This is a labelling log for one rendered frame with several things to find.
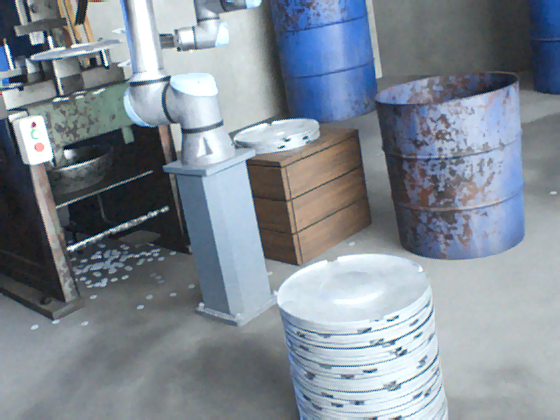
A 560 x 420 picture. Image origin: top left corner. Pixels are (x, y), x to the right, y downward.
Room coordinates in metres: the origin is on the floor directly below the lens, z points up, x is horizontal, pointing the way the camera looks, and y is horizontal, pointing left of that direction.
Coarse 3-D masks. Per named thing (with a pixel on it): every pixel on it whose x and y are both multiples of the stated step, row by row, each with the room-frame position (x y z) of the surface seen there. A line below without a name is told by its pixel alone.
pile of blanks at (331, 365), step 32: (288, 320) 1.16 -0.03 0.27; (384, 320) 1.08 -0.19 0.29; (416, 320) 1.11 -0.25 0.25; (288, 352) 1.21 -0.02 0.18; (320, 352) 1.10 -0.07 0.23; (352, 352) 1.07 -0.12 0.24; (384, 352) 1.08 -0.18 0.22; (416, 352) 1.10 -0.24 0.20; (320, 384) 1.11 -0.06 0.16; (352, 384) 1.08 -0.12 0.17; (384, 384) 1.08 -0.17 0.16; (416, 384) 1.09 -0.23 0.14; (320, 416) 1.12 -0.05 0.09; (352, 416) 1.08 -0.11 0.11; (384, 416) 1.07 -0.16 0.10; (416, 416) 1.08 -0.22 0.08
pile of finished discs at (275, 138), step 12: (288, 120) 2.44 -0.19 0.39; (300, 120) 2.41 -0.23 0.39; (312, 120) 2.36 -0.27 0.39; (240, 132) 2.39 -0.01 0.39; (252, 132) 2.37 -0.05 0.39; (264, 132) 2.30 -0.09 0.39; (276, 132) 2.27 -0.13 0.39; (288, 132) 2.26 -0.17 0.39; (300, 132) 2.22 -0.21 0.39; (312, 132) 2.22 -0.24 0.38; (240, 144) 2.25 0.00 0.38; (252, 144) 2.20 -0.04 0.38; (264, 144) 2.18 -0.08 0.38; (276, 144) 2.17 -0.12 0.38; (288, 144) 2.18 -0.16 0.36; (300, 144) 2.18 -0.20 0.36
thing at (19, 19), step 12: (0, 0) 2.40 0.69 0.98; (12, 0) 2.33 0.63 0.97; (24, 0) 2.33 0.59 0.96; (36, 0) 2.34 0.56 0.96; (48, 0) 2.36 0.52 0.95; (12, 12) 2.35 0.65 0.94; (24, 12) 2.34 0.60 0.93; (36, 12) 2.33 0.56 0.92; (48, 12) 2.36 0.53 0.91; (12, 24) 2.37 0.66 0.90; (24, 24) 2.33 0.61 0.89
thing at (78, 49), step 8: (104, 40) 2.35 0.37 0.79; (112, 40) 2.33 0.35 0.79; (120, 40) 2.30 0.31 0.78; (56, 48) 2.34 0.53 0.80; (64, 48) 2.35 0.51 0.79; (72, 48) 2.23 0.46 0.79; (80, 48) 2.20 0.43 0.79; (88, 48) 2.18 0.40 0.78; (96, 48) 2.19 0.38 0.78; (104, 48) 2.12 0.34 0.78; (32, 56) 2.22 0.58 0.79; (40, 56) 2.22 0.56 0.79; (48, 56) 2.19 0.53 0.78; (56, 56) 2.09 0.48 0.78; (64, 56) 2.09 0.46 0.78
